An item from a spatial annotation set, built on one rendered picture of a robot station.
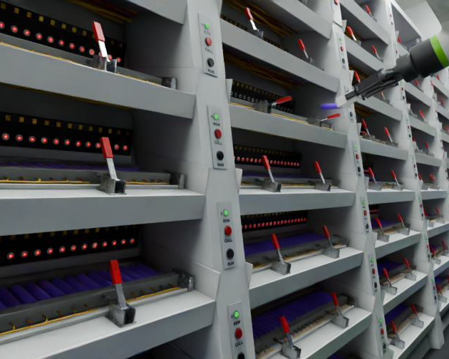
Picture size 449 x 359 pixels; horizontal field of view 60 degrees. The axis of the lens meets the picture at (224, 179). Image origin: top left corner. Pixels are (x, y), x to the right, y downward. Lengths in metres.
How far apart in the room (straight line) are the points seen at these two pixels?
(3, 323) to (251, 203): 0.49
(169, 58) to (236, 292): 0.48
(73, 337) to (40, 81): 0.34
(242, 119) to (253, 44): 0.21
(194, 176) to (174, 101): 0.14
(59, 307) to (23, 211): 0.16
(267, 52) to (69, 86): 0.56
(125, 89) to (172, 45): 0.21
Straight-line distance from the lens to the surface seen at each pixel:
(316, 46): 1.45
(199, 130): 0.73
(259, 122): 0.90
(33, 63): 0.58
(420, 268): 2.00
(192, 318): 0.68
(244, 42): 0.95
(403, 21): 2.55
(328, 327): 1.16
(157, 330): 0.64
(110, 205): 0.58
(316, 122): 1.17
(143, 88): 0.66
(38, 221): 0.54
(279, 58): 1.06
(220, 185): 0.74
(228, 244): 0.74
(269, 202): 0.87
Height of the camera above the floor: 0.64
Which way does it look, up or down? 6 degrees up
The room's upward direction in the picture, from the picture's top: 6 degrees counter-clockwise
